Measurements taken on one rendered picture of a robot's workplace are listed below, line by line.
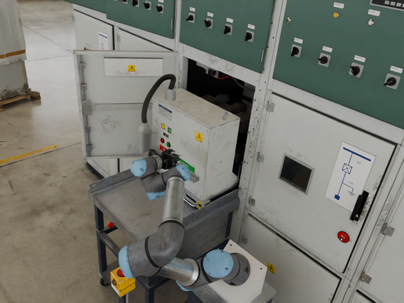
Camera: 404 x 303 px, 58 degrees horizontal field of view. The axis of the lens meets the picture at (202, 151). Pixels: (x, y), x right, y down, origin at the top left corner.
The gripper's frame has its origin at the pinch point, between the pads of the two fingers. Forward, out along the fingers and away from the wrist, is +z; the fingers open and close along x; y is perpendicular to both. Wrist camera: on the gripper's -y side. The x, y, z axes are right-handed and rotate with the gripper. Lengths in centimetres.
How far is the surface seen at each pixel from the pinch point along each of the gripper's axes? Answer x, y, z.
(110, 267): -103, -44, 18
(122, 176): -31, -42, 12
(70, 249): -118, -93, 28
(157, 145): -7.3, -28.1, 22.2
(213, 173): -8.4, 15.3, 17.6
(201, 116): 21.0, 3.5, 10.5
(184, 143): 3.3, -4.3, 12.7
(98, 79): 22, -71, 10
